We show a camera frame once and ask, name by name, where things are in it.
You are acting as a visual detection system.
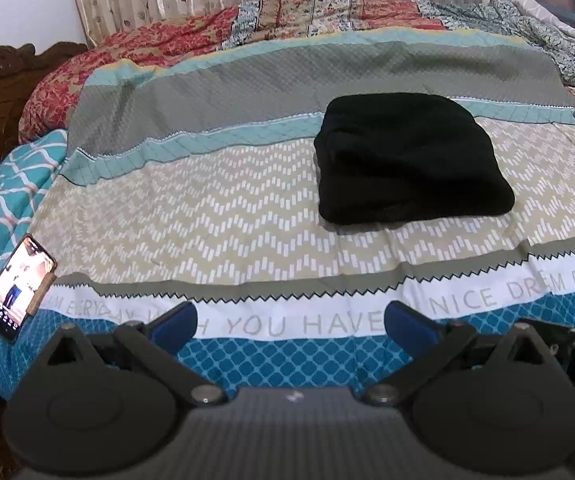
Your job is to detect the black pants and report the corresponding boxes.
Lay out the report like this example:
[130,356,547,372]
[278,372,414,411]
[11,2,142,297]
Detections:
[313,92,515,226]

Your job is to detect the wooden phone stand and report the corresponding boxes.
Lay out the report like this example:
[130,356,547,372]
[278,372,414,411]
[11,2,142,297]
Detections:
[27,272,56,316]

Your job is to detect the smartphone with lit screen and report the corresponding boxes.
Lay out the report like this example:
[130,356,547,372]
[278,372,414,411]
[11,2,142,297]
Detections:
[0,234,57,342]

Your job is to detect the patterned grey teal bedsheet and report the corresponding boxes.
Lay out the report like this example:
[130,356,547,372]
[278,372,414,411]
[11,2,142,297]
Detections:
[0,27,575,397]

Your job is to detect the teal white lattice pillow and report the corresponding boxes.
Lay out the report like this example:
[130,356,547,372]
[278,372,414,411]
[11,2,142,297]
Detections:
[0,129,67,271]

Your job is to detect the red floral quilt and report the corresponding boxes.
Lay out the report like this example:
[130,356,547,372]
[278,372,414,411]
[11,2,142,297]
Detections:
[17,0,575,143]

